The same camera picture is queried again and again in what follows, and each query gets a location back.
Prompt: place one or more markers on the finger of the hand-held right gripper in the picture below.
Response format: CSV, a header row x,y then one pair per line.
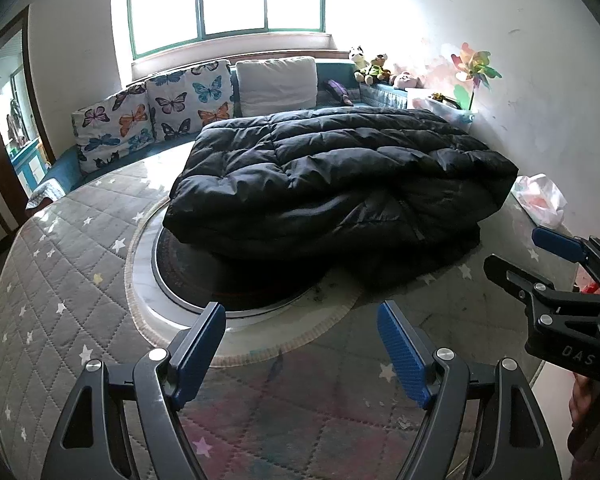
x,y
520,285
557,244

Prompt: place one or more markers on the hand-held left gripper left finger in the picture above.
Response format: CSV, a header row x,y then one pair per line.
x,y
197,355

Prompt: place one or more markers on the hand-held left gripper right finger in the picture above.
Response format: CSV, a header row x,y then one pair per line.
x,y
402,355

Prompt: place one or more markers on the black down jacket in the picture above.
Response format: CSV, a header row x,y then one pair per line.
x,y
330,175

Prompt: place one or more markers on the person's right hand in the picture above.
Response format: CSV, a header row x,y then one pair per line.
x,y
587,410

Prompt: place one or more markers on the translucent plastic bag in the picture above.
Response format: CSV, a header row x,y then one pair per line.
x,y
540,200

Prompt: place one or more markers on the grey star quilted mat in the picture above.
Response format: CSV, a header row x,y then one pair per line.
x,y
55,285

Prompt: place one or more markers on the clear plastic storage box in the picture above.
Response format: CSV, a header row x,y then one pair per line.
x,y
440,110

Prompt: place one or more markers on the colourful pinwheel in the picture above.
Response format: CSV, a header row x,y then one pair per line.
x,y
472,67

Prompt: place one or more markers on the patterned cloth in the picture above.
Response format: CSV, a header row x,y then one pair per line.
x,y
42,195

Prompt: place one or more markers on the pink plush toy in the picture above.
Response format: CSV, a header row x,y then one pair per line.
x,y
405,80

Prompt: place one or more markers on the teal sofa bench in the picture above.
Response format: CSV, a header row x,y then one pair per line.
x,y
65,172

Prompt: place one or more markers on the butterfly print cushion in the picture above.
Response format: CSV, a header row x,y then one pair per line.
x,y
190,100
110,125

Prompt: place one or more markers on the brown yellow plush toy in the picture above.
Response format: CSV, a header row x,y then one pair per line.
x,y
377,70

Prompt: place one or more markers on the blue cabinet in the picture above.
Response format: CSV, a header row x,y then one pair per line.
x,y
27,165

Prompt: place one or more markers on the purple fabric item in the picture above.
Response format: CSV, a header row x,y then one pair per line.
x,y
340,92

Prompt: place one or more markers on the panda plush toy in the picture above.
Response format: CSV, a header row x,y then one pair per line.
x,y
359,62

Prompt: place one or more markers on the white cushion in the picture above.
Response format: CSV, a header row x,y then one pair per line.
x,y
277,85

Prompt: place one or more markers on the green framed window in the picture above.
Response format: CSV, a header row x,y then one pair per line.
x,y
230,0

